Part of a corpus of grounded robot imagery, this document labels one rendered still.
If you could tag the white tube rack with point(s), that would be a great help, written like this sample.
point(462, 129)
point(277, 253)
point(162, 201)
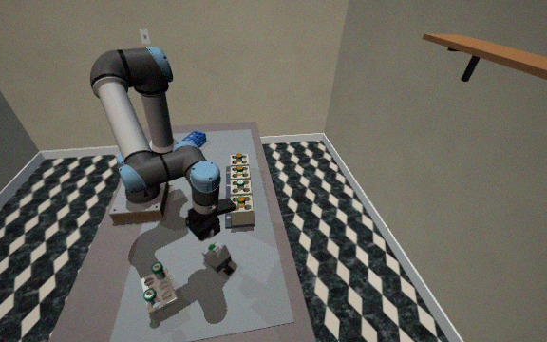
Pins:
point(164, 307)

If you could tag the beige bucket adapter with holes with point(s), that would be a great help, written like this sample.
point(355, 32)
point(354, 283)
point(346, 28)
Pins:
point(243, 214)
point(246, 191)
point(244, 176)
point(244, 162)

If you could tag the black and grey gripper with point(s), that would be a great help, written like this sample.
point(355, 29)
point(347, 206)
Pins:
point(209, 225)

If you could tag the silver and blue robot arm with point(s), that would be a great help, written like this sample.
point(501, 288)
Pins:
point(149, 72)

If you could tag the blue tube rack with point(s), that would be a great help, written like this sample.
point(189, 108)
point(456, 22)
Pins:
point(199, 138)

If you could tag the grey bench mat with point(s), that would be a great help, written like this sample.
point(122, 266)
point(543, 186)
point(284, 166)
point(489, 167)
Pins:
point(252, 296)

